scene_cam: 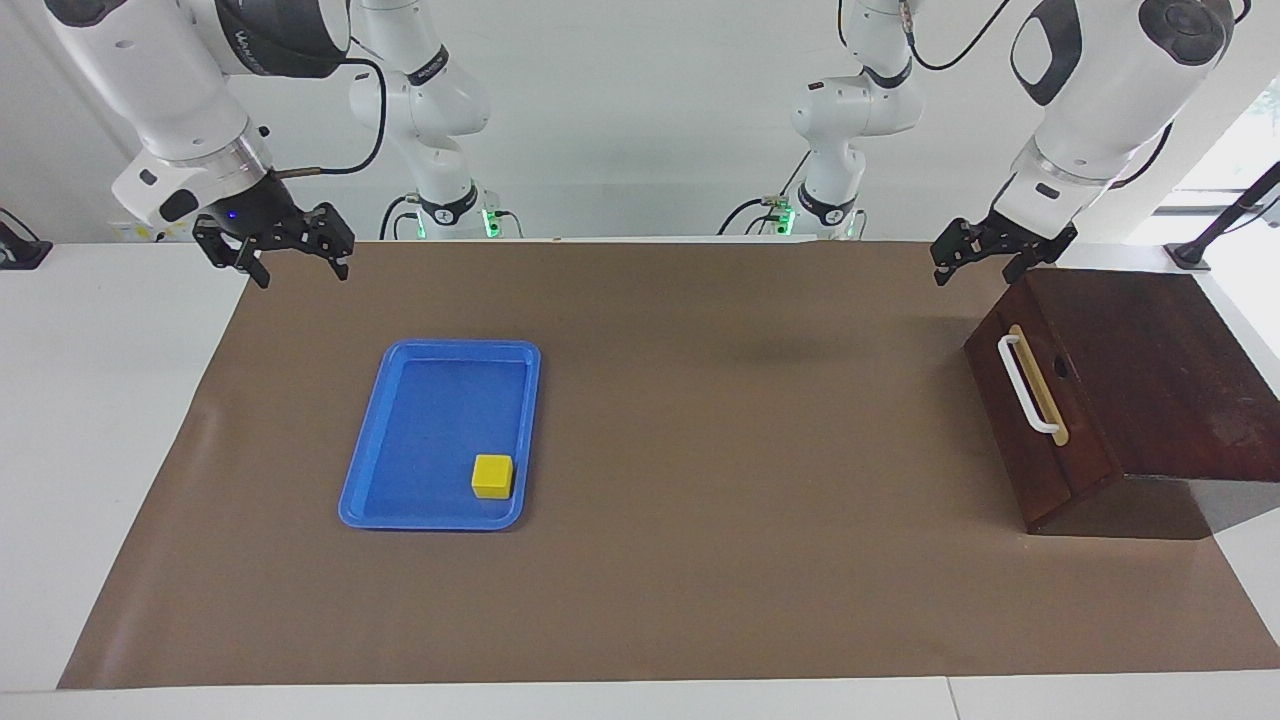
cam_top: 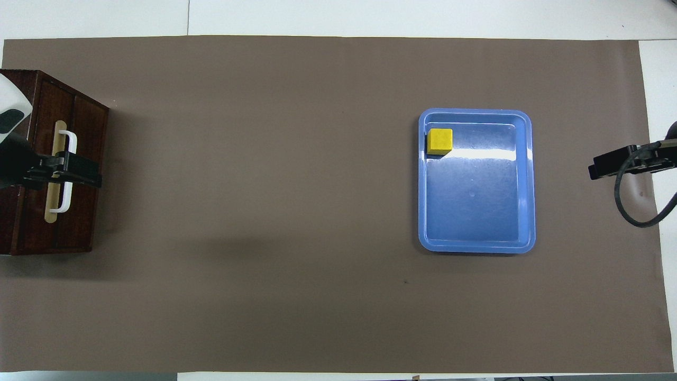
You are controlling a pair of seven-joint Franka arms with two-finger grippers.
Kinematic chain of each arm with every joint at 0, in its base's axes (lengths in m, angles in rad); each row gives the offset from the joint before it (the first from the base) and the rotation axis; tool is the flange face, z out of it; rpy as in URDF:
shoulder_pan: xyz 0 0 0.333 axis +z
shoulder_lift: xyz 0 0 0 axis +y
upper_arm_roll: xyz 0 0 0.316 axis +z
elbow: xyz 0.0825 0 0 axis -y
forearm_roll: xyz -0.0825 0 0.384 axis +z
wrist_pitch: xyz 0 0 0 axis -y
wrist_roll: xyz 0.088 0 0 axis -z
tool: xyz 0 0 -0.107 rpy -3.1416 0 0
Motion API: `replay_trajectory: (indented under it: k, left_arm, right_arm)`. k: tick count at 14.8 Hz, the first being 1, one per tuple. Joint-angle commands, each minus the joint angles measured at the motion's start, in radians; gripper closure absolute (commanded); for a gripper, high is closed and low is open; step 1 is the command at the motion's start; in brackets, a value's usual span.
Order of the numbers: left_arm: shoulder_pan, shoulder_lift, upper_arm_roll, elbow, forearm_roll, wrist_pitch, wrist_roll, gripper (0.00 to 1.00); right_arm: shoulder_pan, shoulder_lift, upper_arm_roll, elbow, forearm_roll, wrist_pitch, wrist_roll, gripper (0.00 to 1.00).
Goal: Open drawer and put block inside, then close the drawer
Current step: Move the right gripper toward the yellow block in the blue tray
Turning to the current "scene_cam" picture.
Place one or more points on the dark brown wooden cabinet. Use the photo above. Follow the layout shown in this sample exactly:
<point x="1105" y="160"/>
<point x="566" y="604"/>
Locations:
<point x="1180" y="380"/>

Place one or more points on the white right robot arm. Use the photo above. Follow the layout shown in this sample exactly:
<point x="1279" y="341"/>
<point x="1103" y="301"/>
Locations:
<point x="170" y="90"/>

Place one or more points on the green lit connector box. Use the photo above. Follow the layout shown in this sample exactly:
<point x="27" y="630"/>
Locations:
<point x="783" y="216"/>
<point x="492" y="222"/>

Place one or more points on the black table mount device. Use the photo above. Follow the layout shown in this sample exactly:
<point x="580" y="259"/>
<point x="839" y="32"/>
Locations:
<point x="20" y="255"/>

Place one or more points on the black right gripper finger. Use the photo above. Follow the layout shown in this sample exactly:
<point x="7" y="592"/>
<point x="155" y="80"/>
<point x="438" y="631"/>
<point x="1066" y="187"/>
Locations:
<point x="225" y="245"/>
<point x="335" y="235"/>

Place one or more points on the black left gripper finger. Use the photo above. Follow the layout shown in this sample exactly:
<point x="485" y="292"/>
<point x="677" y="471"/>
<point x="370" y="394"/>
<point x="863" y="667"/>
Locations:
<point x="1050" y="248"/>
<point x="958" y="245"/>

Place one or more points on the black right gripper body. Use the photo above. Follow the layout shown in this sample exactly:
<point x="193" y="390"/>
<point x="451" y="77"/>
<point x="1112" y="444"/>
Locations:
<point x="255" y="215"/>

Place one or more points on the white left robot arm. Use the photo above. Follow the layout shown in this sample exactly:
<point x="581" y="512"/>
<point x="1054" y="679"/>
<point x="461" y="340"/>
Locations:
<point x="1100" y="100"/>

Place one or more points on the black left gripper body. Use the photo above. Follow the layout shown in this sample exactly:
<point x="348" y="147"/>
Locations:
<point x="1005" y="242"/>

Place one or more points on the black clamp stand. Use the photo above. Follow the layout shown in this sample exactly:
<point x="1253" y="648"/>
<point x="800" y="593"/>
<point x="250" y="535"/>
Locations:
<point x="1190" y="255"/>

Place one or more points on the yellow cube block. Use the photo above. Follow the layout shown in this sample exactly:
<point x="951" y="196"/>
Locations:
<point x="492" y="476"/>

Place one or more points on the brown table mat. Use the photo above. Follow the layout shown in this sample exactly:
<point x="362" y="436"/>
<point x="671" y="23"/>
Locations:
<point x="700" y="450"/>

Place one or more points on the blue plastic tray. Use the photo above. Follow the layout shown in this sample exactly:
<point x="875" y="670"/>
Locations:
<point x="430" y="430"/>

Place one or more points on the white wall power outlet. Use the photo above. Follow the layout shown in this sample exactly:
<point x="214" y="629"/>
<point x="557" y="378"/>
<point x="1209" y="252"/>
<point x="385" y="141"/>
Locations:
<point x="130" y="235"/>

